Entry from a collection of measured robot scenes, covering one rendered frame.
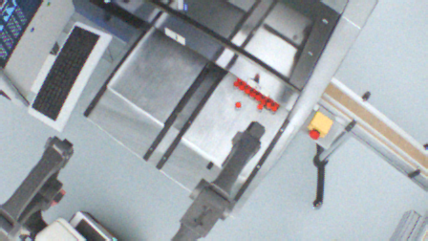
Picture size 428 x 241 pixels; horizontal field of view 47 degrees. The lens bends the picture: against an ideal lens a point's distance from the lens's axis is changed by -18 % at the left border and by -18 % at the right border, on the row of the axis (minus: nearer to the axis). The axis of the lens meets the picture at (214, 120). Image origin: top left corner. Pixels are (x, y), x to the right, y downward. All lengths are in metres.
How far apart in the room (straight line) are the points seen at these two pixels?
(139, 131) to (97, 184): 0.94
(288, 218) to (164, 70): 1.16
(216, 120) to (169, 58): 0.29
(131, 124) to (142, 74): 0.19
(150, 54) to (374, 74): 1.52
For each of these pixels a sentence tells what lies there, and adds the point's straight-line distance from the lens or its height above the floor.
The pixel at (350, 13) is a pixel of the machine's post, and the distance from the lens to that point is 1.22.
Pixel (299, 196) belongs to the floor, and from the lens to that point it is 2.95.
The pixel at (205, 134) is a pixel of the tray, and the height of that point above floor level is 0.88.
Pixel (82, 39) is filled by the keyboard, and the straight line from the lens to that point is 2.29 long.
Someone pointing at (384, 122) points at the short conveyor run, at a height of 0.95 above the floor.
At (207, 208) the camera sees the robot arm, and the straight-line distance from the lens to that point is 1.41.
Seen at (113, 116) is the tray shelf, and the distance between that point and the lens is 2.09.
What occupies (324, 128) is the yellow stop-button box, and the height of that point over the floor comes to 1.03.
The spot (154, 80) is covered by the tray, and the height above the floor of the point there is 0.88.
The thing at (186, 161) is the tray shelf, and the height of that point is 0.88.
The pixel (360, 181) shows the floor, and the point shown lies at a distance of 3.04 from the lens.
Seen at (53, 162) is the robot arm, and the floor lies 1.41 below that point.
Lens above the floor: 2.88
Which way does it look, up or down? 75 degrees down
